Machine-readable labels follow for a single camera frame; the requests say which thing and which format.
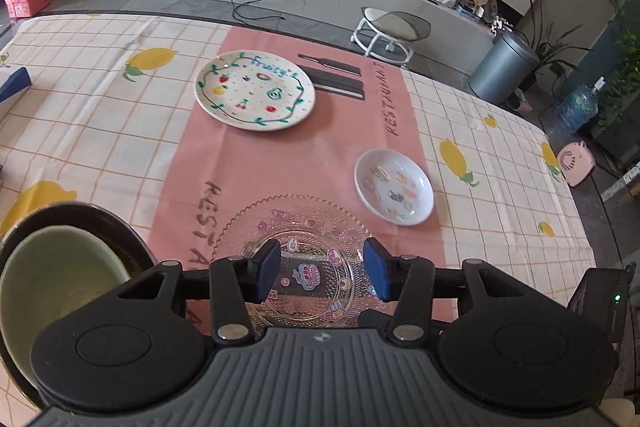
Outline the pink desk fan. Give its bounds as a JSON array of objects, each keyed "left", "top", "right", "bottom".
[{"left": 556, "top": 141, "right": 596, "bottom": 187}]

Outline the clear glass plate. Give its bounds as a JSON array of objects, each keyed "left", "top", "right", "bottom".
[{"left": 212, "top": 193, "right": 397, "bottom": 333}]

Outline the leafy green houseplant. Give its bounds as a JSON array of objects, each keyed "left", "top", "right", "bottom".
[{"left": 596, "top": 29, "right": 640, "bottom": 134}]

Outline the white fruit-print plate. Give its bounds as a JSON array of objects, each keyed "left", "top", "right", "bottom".
[{"left": 193, "top": 50, "right": 316, "bottom": 132}]

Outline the checked lemon-print tablecloth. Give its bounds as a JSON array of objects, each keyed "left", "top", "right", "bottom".
[{"left": 0, "top": 12, "right": 602, "bottom": 408}]

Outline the pink printed table runner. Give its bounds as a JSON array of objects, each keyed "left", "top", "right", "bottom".
[{"left": 145, "top": 24, "right": 452, "bottom": 339}]

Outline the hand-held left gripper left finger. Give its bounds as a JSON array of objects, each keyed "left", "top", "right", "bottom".
[{"left": 116, "top": 238, "right": 282, "bottom": 344}]

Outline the white and blue box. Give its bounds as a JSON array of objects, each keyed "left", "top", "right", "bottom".
[{"left": 0, "top": 66, "right": 32, "bottom": 108}]

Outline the grey metal trash can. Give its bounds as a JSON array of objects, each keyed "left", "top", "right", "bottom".
[{"left": 467, "top": 29, "right": 541, "bottom": 108}]

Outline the blue steel bowl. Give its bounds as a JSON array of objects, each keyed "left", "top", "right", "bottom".
[{"left": 0, "top": 201, "right": 157, "bottom": 413}]

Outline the long-leaf potted plant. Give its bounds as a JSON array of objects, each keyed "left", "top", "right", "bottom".
[{"left": 510, "top": 0, "right": 594, "bottom": 114}]

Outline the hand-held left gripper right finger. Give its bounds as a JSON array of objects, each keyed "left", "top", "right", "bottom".
[{"left": 363, "top": 237, "right": 522, "bottom": 343}]

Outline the white stool with grey back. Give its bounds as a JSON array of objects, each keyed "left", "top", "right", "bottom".
[{"left": 351, "top": 7, "right": 431, "bottom": 68}]

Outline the small white printed dish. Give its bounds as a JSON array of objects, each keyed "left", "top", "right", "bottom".
[{"left": 354, "top": 148, "right": 434, "bottom": 227}]

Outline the blue water bottle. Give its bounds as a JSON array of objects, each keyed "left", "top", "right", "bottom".
[{"left": 556, "top": 77, "right": 600, "bottom": 136}]

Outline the green ceramic bowl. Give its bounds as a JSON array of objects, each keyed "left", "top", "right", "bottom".
[{"left": 0, "top": 227, "right": 132, "bottom": 379}]

